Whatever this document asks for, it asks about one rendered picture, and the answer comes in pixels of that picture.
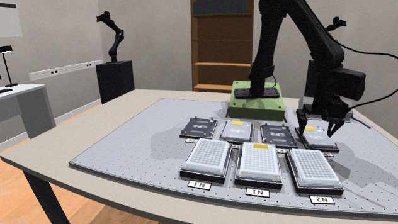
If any white button panel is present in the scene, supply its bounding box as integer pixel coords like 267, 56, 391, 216
298, 96, 371, 128

